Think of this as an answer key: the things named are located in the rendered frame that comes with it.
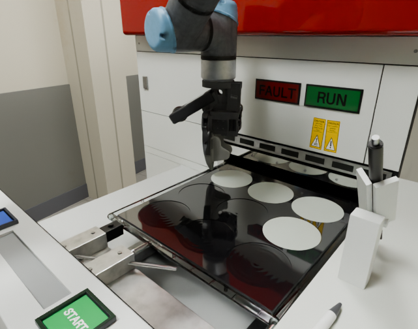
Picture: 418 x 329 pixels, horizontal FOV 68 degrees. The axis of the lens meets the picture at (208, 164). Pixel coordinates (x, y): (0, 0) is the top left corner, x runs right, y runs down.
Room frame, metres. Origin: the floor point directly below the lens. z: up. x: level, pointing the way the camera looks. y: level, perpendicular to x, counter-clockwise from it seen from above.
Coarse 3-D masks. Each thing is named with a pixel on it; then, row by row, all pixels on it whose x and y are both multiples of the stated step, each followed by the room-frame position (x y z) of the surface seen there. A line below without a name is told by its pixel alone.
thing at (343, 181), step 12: (228, 144) 0.82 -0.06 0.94; (240, 156) 0.79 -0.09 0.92; (252, 156) 0.76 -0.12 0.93; (264, 156) 0.74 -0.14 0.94; (276, 156) 0.72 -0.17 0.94; (288, 168) 0.69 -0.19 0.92; (300, 168) 0.67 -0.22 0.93; (312, 168) 0.65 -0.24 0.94; (324, 168) 0.65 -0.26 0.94; (324, 180) 0.63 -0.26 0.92; (336, 180) 0.61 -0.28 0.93; (348, 180) 0.60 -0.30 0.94
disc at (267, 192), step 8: (256, 184) 0.65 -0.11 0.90; (264, 184) 0.65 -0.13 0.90; (272, 184) 0.65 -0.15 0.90; (280, 184) 0.65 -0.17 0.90; (248, 192) 0.61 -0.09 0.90; (256, 192) 0.61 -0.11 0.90; (264, 192) 0.61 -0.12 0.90; (272, 192) 0.61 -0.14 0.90; (280, 192) 0.61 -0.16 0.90; (288, 192) 0.61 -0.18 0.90; (264, 200) 0.58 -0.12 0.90; (272, 200) 0.58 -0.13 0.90; (280, 200) 0.58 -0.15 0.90; (288, 200) 0.58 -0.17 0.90
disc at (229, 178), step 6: (216, 174) 0.71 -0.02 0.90; (222, 174) 0.71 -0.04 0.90; (228, 174) 0.71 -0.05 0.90; (234, 174) 0.71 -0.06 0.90; (240, 174) 0.71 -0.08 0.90; (246, 174) 0.71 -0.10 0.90; (216, 180) 0.67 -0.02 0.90; (222, 180) 0.67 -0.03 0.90; (228, 180) 0.67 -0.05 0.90; (234, 180) 0.67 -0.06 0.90; (240, 180) 0.67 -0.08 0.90; (246, 180) 0.67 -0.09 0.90; (228, 186) 0.64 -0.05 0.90; (234, 186) 0.64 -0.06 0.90; (240, 186) 0.64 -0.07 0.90
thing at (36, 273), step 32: (0, 192) 0.50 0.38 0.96; (32, 224) 0.40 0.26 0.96; (0, 256) 0.32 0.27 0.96; (32, 256) 0.33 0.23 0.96; (64, 256) 0.32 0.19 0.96; (0, 288) 0.27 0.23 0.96; (32, 288) 0.27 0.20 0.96; (64, 288) 0.27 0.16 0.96; (96, 288) 0.27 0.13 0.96; (0, 320) 0.24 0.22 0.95; (32, 320) 0.23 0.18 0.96; (128, 320) 0.23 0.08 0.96
